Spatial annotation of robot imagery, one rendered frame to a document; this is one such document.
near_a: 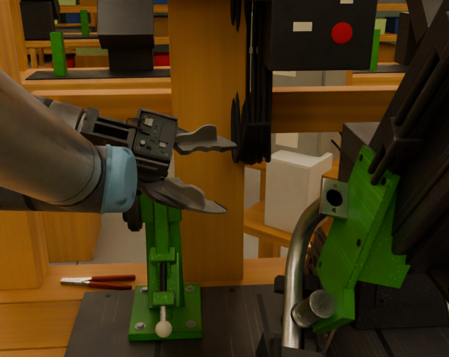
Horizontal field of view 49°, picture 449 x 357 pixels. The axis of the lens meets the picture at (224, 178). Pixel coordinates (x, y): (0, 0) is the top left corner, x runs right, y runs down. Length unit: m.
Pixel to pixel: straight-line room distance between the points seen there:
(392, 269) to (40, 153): 0.49
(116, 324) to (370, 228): 0.52
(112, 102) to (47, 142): 0.65
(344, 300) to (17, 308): 0.67
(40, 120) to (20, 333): 0.70
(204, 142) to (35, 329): 0.52
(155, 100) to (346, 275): 0.55
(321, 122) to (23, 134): 0.80
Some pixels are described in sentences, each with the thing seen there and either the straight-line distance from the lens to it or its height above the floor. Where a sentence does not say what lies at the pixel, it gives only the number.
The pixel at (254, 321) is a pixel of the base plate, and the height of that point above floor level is 0.90.
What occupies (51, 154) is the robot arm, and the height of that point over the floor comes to 1.36.
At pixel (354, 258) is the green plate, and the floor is 1.15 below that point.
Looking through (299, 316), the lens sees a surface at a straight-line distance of 0.74.
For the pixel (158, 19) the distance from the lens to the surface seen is 7.53.
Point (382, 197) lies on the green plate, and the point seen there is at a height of 1.24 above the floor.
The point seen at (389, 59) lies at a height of 0.32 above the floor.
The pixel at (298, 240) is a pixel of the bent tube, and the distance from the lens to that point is 0.81.
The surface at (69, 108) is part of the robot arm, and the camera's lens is 0.66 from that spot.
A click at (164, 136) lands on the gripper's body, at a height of 1.31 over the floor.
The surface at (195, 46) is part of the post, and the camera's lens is 0.93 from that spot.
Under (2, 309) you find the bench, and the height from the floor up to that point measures 0.88.
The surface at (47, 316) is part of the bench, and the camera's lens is 1.06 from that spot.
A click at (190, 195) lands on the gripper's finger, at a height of 1.23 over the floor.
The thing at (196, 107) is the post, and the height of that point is 1.27.
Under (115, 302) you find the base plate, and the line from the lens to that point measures 1.03.
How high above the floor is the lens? 1.49
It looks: 22 degrees down
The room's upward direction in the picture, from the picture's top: straight up
